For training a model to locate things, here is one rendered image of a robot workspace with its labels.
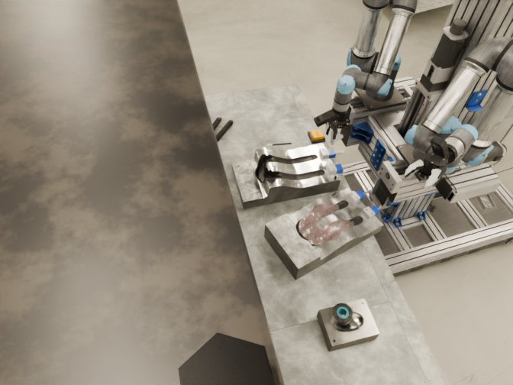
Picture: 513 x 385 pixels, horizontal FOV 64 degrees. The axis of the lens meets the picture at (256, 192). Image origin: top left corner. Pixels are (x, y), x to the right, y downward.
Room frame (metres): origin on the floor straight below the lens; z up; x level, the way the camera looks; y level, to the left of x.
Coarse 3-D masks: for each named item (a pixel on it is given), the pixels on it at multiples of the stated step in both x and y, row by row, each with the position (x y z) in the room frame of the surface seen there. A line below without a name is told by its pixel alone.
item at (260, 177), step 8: (264, 160) 1.40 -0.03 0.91; (272, 160) 1.38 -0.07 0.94; (280, 160) 1.41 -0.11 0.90; (288, 160) 1.43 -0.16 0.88; (296, 160) 1.44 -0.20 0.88; (304, 160) 1.44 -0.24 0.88; (256, 168) 1.36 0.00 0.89; (264, 168) 1.32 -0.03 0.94; (256, 176) 1.31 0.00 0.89; (264, 176) 1.32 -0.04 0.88; (272, 176) 1.30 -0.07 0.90; (280, 176) 1.29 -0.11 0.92; (288, 176) 1.31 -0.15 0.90; (296, 176) 1.33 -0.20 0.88; (304, 176) 1.33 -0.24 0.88; (312, 176) 1.33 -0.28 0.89
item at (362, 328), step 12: (360, 300) 0.69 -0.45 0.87; (324, 312) 0.63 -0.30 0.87; (360, 312) 0.64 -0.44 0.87; (324, 324) 0.59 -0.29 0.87; (336, 324) 0.60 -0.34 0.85; (348, 324) 0.60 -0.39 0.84; (360, 324) 0.60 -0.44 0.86; (372, 324) 0.60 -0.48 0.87; (324, 336) 0.56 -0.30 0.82; (336, 336) 0.54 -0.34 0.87; (348, 336) 0.54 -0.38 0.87; (360, 336) 0.55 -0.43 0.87; (372, 336) 0.55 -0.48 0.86; (336, 348) 0.51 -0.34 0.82
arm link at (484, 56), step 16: (480, 48) 1.33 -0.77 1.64; (496, 48) 1.30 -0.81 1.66; (464, 64) 1.32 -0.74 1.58; (480, 64) 1.28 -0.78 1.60; (464, 80) 1.26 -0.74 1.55; (448, 96) 1.24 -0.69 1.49; (464, 96) 1.23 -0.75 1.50; (432, 112) 1.21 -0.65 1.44; (448, 112) 1.20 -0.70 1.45; (416, 128) 1.18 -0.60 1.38; (432, 128) 1.16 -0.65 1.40; (416, 144) 1.14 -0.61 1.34
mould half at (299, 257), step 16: (304, 208) 1.13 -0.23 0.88; (352, 208) 1.17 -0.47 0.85; (272, 224) 1.02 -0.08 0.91; (288, 224) 1.02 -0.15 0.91; (320, 224) 1.05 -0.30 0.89; (368, 224) 1.08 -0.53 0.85; (272, 240) 0.96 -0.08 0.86; (288, 240) 0.94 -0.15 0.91; (304, 240) 0.94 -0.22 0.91; (336, 240) 0.96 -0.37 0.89; (352, 240) 0.97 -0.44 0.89; (288, 256) 0.86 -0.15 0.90; (304, 256) 0.86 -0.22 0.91; (320, 256) 0.87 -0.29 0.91; (336, 256) 0.93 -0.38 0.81; (304, 272) 0.82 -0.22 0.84
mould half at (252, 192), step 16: (320, 144) 1.55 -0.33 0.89; (256, 160) 1.41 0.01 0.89; (320, 160) 1.44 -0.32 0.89; (240, 176) 1.33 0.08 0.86; (320, 176) 1.33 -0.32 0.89; (240, 192) 1.23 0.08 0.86; (256, 192) 1.23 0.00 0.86; (272, 192) 1.21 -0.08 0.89; (288, 192) 1.24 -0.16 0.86; (304, 192) 1.26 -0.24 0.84; (320, 192) 1.29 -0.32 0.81
